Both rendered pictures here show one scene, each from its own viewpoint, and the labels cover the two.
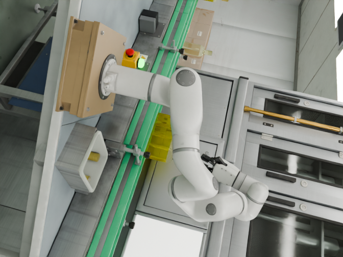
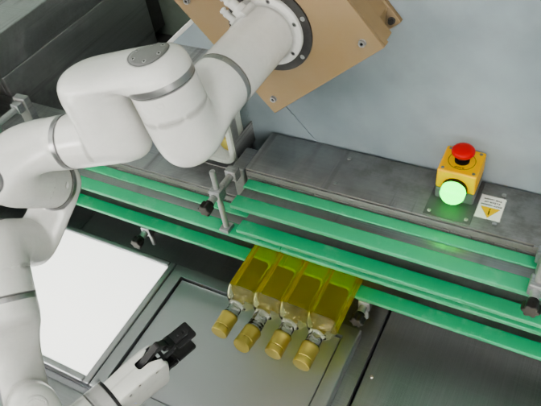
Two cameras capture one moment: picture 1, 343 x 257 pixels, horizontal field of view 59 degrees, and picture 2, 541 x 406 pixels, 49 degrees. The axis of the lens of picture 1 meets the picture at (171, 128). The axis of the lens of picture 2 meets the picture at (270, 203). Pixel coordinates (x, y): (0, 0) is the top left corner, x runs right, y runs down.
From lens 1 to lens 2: 1.19 m
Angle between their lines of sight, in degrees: 62
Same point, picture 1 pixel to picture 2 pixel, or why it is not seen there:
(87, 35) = not seen: outside the picture
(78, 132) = not seen: hidden behind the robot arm
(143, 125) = (282, 209)
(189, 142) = (65, 122)
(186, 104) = (93, 61)
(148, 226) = (139, 283)
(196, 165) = (20, 132)
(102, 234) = (121, 180)
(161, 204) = (172, 308)
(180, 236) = (97, 333)
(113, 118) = (305, 158)
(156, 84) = (201, 63)
